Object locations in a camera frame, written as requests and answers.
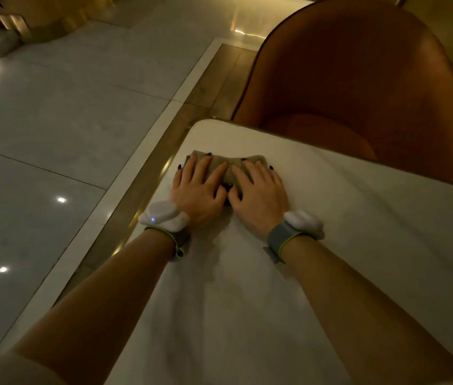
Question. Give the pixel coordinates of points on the person's right thumb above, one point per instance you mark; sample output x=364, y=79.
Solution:
x=234, y=199

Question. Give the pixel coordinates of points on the white tablecloth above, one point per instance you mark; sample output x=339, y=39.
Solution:
x=250, y=296

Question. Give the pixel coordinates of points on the person's right middle finger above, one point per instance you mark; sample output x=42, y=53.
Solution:
x=252, y=171

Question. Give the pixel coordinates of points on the person's right little finger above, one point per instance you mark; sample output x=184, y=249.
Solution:
x=276, y=176

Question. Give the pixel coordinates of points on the person's left thumb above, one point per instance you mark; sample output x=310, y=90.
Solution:
x=222, y=195

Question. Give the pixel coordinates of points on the person's right forearm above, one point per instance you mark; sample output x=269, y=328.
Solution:
x=367, y=316

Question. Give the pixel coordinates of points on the golden furniture base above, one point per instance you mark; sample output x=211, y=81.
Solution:
x=49, y=15

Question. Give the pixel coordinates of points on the orange upholstered armchair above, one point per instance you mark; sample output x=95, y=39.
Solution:
x=354, y=84

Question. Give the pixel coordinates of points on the white sleeve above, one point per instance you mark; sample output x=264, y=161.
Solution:
x=5, y=372

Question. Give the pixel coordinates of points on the person's left forearm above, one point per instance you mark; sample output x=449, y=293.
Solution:
x=102, y=304

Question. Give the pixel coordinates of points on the beige cloth napkin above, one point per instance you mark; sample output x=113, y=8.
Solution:
x=230, y=166

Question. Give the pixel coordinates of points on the person's left middle finger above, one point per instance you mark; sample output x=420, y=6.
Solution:
x=202, y=168

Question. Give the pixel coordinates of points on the person's left hand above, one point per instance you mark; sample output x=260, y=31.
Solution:
x=196, y=198

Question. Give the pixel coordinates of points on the person's right hand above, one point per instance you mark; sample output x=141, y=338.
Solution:
x=260, y=204

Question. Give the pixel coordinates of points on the person's left little finger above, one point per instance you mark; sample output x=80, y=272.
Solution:
x=176, y=177

